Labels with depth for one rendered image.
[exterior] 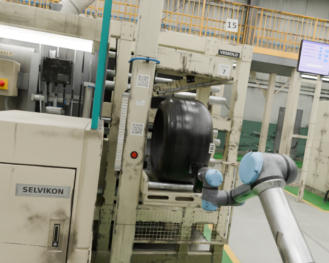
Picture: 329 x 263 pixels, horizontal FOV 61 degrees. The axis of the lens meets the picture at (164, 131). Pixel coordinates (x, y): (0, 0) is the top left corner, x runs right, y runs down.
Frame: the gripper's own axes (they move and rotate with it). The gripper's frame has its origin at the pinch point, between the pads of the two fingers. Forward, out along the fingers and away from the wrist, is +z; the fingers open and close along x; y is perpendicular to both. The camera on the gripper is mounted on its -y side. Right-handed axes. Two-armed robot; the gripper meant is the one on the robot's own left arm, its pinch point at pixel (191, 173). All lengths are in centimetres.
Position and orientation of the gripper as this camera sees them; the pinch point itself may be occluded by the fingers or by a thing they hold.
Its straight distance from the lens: 165.9
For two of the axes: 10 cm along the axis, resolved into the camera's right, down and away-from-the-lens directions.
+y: 1.0, -9.9, 0.5
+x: -9.7, -1.1, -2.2
